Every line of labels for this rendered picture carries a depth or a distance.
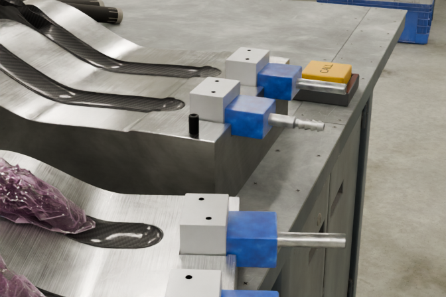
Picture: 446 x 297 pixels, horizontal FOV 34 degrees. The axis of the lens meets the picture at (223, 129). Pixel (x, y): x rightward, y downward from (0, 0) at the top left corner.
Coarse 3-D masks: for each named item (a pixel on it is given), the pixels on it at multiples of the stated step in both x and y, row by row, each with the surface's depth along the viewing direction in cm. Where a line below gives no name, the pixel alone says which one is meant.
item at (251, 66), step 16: (240, 48) 85; (256, 48) 85; (240, 64) 81; (256, 64) 81; (272, 64) 84; (288, 64) 84; (240, 80) 82; (256, 80) 81; (272, 80) 81; (288, 80) 80; (304, 80) 82; (272, 96) 82; (288, 96) 81
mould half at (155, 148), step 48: (48, 0) 99; (48, 48) 88; (96, 48) 93; (144, 48) 96; (0, 96) 77; (0, 144) 78; (48, 144) 75; (96, 144) 73; (144, 144) 71; (192, 144) 69; (240, 144) 76; (144, 192) 73; (192, 192) 71
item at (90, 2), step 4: (56, 0) 136; (60, 0) 137; (64, 0) 137; (68, 0) 138; (72, 0) 138; (76, 0) 139; (80, 0) 139; (84, 0) 140; (88, 0) 140; (92, 0) 141; (96, 0) 141; (100, 0) 142; (84, 4) 139; (88, 4) 140; (92, 4) 140; (96, 4) 141; (100, 4) 141
